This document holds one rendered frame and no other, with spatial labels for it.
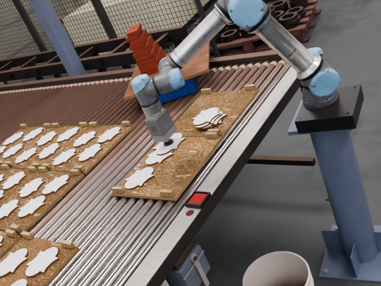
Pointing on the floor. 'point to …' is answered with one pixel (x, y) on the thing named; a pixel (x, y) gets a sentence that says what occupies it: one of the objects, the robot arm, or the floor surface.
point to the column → (345, 210)
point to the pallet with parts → (229, 40)
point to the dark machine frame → (54, 65)
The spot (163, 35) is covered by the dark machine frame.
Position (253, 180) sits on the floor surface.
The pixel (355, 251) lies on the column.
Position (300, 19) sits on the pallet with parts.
